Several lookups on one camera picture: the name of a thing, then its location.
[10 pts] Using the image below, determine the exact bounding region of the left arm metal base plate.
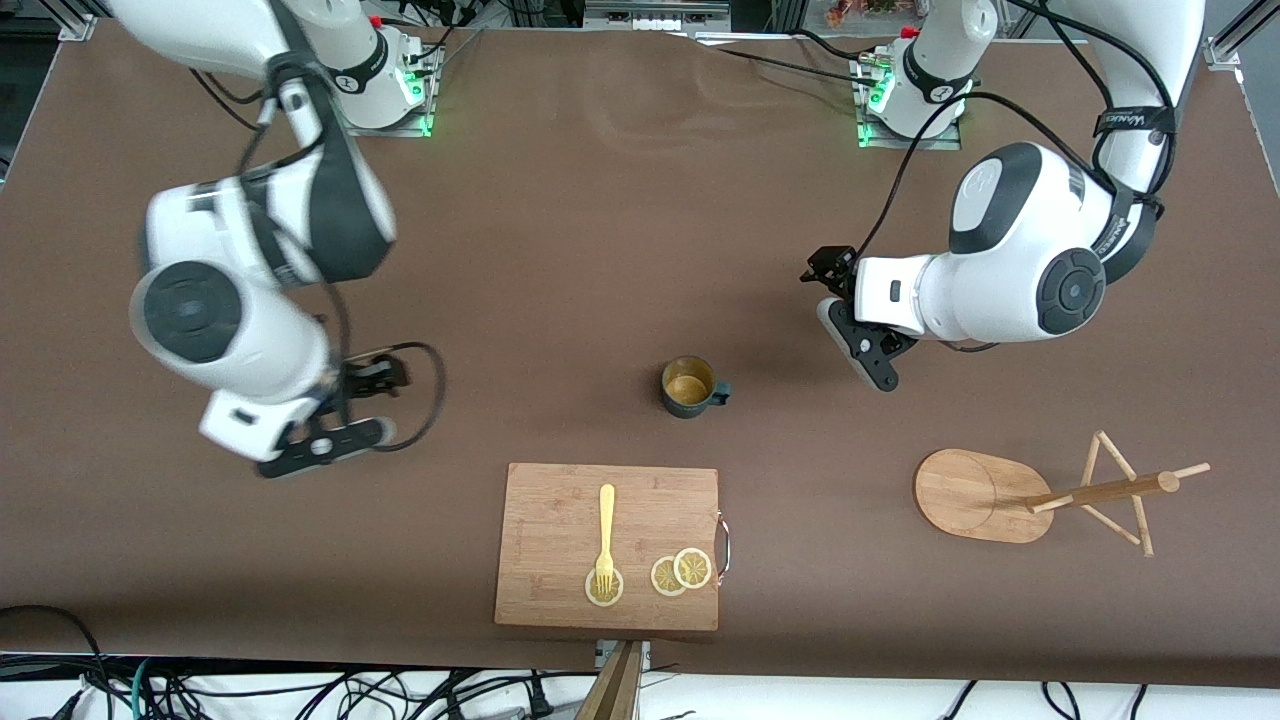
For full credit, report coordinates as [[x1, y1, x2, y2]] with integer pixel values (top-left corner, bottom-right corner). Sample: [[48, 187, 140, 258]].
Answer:
[[855, 55, 966, 151]]

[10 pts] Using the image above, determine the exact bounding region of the teal ribbed cup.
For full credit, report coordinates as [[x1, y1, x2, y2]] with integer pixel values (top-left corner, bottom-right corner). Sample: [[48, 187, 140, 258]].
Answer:
[[661, 356, 733, 420]]

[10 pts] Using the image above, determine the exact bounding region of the metal post bracket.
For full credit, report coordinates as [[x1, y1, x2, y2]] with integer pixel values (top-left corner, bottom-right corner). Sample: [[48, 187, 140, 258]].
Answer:
[[595, 640, 653, 673]]

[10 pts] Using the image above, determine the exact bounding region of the wooden post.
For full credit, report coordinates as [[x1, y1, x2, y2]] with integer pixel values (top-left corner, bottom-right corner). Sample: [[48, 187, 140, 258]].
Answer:
[[575, 640, 643, 720]]

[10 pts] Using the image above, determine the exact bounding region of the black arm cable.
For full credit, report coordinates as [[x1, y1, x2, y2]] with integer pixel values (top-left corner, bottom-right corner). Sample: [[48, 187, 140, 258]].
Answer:
[[190, 55, 448, 453], [860, 0, 1171, 261]]

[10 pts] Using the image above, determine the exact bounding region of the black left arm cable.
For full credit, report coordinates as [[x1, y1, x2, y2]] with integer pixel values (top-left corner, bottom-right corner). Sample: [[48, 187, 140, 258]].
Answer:
[[860, 0, 1171, 261]]

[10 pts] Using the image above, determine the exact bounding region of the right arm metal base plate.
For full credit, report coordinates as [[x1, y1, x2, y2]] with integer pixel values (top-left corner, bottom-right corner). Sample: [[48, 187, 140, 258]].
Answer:
[[328, 45, 441, 139]]

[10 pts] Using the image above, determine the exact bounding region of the bamboo cutting board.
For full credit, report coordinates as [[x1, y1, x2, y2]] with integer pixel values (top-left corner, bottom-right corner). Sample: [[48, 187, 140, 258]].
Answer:
[[494, 462, 721, 632]]

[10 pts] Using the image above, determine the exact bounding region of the yellow plastic fork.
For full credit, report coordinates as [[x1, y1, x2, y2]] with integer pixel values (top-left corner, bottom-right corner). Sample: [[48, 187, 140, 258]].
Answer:
[[595, 484, 617, 597]]

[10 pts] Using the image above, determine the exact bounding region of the black base power cable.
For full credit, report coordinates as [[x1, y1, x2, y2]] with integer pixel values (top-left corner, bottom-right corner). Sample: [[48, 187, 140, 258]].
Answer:
[[690, 30, 886, 91]]

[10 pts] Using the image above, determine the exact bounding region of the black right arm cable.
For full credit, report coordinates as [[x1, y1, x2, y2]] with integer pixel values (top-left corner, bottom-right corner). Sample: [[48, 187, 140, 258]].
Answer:
[[190, 55, 448, 453]]

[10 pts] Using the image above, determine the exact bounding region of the black looped floor cable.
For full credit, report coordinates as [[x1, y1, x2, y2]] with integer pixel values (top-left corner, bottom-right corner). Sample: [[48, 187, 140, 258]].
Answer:
[[0, 604, 109, 720]]

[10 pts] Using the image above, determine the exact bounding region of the teal floor cable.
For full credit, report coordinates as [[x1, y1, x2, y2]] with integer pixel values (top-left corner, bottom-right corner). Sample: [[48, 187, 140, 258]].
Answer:
[[128, 657, 163, 720]]

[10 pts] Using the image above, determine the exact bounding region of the white power strip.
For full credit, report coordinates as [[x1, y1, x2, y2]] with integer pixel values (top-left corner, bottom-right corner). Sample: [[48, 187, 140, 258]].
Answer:
[[585, 0, 733, 33]]

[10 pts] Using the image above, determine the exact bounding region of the wooden mug rack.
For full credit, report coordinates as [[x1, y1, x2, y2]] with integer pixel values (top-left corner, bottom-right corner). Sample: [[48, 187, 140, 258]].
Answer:
[[913, 431, 1212, 558]]

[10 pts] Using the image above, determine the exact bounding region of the aluminium frame profile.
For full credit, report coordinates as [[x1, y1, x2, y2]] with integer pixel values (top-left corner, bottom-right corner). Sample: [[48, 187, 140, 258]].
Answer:
[[1205, 0, 1280, 71]]

